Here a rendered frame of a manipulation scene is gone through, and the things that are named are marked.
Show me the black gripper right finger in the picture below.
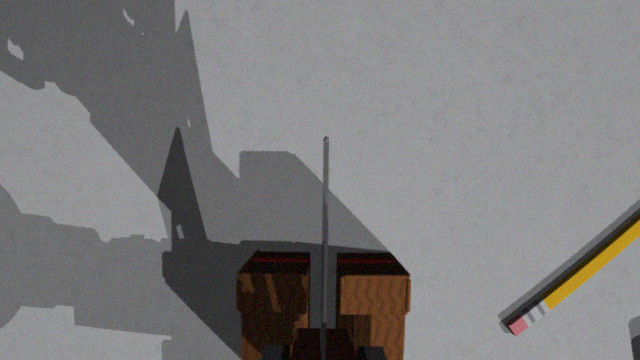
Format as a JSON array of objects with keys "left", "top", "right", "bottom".
[{"left": 357, "top": 346, "right": 387, "bottom": 360}]

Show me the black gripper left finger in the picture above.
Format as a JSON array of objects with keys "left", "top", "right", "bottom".
[{"left": 261, "top": 345, "right": 290, "bottom": 360}]

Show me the brown wooden block with red band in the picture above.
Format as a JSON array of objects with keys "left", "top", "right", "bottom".
[{"left": 236, "top": 250, "right": 411, "bottom": 360}]

